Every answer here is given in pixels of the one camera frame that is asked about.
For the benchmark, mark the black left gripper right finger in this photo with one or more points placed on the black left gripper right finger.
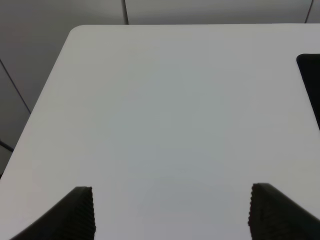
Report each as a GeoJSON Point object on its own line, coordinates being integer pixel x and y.
{"type": "Point", "coordinates": [274, 216]}

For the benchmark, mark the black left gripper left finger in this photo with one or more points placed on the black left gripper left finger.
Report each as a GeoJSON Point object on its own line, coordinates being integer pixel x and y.
{"type": "Point", "coordinates": [72, 218]}

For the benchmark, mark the black rectangular mouse pad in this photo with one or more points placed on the black rectangular mouse pad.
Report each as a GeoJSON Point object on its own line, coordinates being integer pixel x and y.
{"type": "Point", "coordinates": [309, 67]}

